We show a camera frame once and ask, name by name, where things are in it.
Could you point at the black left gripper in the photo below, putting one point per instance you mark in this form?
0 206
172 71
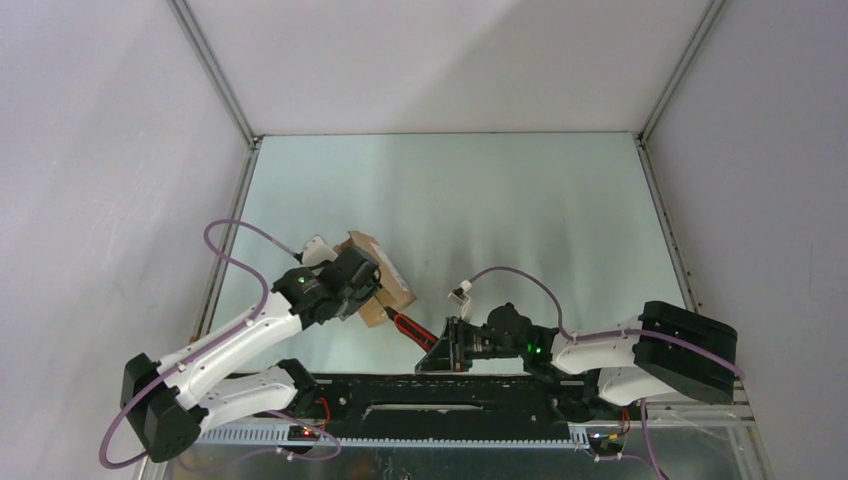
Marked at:
365 292

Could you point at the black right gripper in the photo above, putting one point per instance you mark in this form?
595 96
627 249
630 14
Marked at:
449 352

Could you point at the red black utility knife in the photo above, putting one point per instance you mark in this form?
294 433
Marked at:
422 337

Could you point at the brown cardboard express box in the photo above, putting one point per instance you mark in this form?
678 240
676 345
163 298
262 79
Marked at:
394 292

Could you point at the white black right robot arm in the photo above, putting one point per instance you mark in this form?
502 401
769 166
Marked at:
664 349

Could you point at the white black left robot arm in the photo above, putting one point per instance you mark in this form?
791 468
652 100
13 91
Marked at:
169 403

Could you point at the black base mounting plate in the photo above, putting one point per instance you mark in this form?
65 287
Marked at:
448 405

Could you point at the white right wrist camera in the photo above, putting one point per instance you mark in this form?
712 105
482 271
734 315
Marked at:
460 295

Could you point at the grey cable duct rail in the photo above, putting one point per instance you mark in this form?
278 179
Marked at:
282 434

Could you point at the aluminium frame post left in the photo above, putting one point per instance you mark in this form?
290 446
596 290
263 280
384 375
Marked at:
200 45

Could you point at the aluminium frame post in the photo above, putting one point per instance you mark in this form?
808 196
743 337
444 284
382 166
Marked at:
200 45
706 24

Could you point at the aluminium frame post right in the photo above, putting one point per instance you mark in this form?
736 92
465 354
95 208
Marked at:
706 24

